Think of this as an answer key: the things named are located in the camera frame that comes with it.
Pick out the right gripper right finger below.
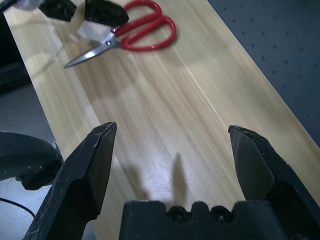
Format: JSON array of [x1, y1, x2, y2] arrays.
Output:
[[227, 124, 320, 240]]

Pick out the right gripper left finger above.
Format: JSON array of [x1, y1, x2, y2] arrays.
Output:
[[23, 121, 118, 240]]

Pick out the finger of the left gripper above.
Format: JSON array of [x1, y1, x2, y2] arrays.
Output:
[[84, 0, 130, 26], [38, 0, 77, 22]]

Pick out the red handled scissors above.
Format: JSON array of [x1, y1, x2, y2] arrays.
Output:
[[63, 0, 177, 69]]

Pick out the black cabinet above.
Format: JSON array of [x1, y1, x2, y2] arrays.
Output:
[[0, 11, 32, 95]]

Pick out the grey perforated pegboard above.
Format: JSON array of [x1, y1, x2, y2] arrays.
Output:
[[207, 0, 320, 148]]

